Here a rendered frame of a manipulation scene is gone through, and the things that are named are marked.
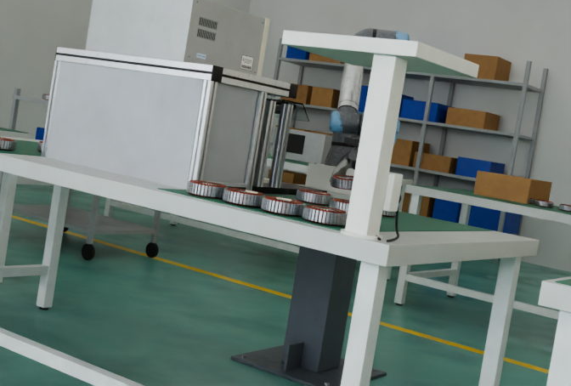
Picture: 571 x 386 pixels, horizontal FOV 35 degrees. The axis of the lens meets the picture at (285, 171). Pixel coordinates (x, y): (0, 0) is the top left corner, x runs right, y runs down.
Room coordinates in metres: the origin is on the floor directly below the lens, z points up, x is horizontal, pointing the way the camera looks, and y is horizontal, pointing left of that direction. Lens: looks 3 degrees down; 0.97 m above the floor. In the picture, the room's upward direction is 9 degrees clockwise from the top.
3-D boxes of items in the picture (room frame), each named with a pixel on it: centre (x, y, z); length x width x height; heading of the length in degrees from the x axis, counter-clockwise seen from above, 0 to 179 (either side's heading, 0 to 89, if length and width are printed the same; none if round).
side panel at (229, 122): (2.73, 0.19, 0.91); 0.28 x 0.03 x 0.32; 146
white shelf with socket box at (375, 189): (2.26, -0.19, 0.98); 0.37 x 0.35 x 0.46; 56
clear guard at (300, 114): (3.18, 0.14, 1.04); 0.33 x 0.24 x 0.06; 146
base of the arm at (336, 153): (3.72, -0.23, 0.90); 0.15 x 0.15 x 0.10
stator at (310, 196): (2.84, -0.10, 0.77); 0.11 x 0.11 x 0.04
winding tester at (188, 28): (2.99, 0.42, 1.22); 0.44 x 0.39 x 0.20; 56
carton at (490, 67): (9.40, -1.89, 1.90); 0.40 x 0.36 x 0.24; 147
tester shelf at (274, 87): (2.98, 0.41, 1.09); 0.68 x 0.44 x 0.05; 56
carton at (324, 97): (10.43, -0.38, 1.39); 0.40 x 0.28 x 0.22; 146
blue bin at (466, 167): (9.32, -1.98, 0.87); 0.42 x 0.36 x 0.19; 147
